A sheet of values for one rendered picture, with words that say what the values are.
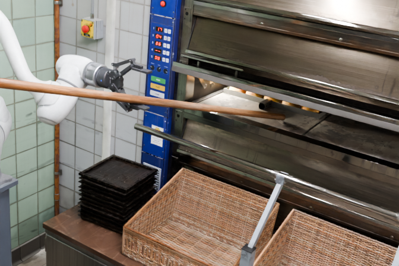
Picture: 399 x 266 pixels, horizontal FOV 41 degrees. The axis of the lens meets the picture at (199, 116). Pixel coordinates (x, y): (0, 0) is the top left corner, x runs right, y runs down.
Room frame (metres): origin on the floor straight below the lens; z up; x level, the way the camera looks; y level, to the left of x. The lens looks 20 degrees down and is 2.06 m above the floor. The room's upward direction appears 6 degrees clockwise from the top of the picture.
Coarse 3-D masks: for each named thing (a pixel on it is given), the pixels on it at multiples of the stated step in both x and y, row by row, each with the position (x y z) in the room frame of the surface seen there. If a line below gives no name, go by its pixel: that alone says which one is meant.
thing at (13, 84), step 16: (0, 80) 1.45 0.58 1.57; (16, 80) 1.49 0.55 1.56; (80, 96) 1.63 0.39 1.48; (96, 96) 1.67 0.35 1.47; (112, 96) 1.71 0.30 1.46; (128, 96) 1.76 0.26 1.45; (144, 96) 1.83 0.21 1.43; (224, 112) 2.11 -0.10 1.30; (240, 112) 2.18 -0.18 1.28; (256, 112) 2.26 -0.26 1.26
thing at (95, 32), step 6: (84, 18) 2.76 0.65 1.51; (96, 18) 2.79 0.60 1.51; (84, 24) 2.75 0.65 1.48; (96, 24) 2.73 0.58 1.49; (102, 24) 2.77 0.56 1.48; (90, 30) 2.73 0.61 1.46; (96, 30) 2.73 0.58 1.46; (102, 30) 2.77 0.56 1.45; (84, 36) 2.76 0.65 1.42; (90, 36) 2.73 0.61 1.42; (96, 36) 2.74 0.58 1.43; (102, 36) 2.78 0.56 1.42
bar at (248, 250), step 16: (144, 128) 2.16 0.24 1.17; (192, 144) 2.03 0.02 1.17; (224, 160) 1.95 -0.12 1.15; (240, 160) 1.92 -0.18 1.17; (272, 176) 1.84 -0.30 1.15; (288, 176) 1.82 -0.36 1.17; (320, 192) 1.74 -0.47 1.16; (336, 192) 1.72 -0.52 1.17; (272, 208) 1.77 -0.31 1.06; (368, 208) 1.65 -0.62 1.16; (384, 208) 1.64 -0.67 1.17; (256, 240) 1.68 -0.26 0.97; (240, 256) 1.64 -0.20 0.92
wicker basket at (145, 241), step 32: (160, 192) 2.28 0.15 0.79; (192, 192) 2.38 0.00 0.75; (224, 192) 2.31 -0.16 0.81; (128, 224) 2.06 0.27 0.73; (160, 224) 2.30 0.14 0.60; (192, 224) 2.33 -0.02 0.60; (224, 224) 2.26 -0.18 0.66; (256, 224) 2.19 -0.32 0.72; (128, 256) 2.03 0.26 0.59; (160, 256) 1.95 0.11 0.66; (192, 256) 1.87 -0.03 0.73; (224, 256) 2.10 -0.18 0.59; (256, 256) 2.02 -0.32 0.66
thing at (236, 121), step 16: (192, 112) 2.48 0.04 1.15; (208, 112) 2.43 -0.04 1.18; (240, 128) 2.34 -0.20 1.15; (256, 128) 2.30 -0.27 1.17; (272, 128) 2.29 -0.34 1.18; (304, 144) 2.17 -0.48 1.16; (320, 144) 2.15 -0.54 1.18; (352, 160) 2.06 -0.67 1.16; (368, 160) 2.03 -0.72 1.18; (384, 160) 2.05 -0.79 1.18
